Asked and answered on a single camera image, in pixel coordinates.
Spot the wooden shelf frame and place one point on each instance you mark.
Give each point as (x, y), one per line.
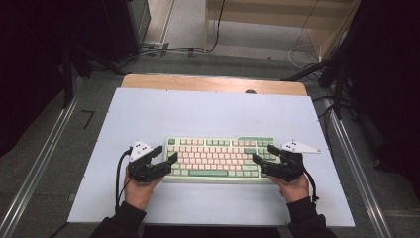
(280, 8)

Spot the dark round table grommet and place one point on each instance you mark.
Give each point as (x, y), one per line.
(251, 91)

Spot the grey cabinet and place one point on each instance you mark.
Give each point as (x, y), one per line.
(140, 20)

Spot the black curtain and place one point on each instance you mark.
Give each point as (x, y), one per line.
(33, 66)
(389, 82)

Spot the person's left hand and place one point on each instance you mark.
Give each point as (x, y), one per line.
(140, 193)

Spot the wooden table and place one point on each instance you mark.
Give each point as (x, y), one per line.
(198, 83)

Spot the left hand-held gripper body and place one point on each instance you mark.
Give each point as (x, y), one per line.
(142, 168)

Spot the person's right hand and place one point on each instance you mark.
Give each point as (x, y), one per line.
(294, 190)

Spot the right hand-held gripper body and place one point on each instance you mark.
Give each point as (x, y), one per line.
(290, 167)

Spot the aluminium floor rail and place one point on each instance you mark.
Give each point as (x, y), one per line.
(36, 168)
(363, 195)

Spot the green and pink keyboard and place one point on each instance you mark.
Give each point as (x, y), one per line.
(214, 158)

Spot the white board sheet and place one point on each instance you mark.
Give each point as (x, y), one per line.
(204, 112)

